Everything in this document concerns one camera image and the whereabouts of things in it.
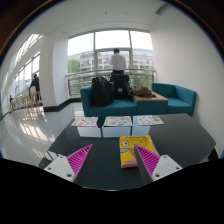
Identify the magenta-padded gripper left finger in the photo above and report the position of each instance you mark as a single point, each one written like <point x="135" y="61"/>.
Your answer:
<point x="60" y="166"/>

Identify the wooden corridor railing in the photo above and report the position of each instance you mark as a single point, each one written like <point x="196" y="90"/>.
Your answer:
<point x="23" y="98"/>

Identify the large black backpack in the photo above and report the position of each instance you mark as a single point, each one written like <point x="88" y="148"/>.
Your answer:
<point x="101" y="91"/>

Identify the person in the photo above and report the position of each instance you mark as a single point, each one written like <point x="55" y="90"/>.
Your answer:
<point x="35" y="83"/>
<point x="118" y="61"/>

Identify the brown jacket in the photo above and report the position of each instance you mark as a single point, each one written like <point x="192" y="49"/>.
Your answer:
<point x="142" y="91"/>

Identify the metal window railing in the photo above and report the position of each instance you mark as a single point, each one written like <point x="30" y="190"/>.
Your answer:
<point x="80" y="74"/>

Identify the teal sofa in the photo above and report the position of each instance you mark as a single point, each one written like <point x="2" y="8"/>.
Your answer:
<point x="123" y="108"/>

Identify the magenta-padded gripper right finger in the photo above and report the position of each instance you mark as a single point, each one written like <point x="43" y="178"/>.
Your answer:
<point x="165" y="166"/>

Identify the wooden sofa table top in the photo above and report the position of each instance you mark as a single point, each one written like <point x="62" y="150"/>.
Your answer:
<point x="158" y="98"/>

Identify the colourful printed sticker sheet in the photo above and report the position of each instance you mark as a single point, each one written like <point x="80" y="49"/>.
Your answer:
<point x="118" y="121"/>
<point x="84" y="121"/>
<point x="150" y="120"/>

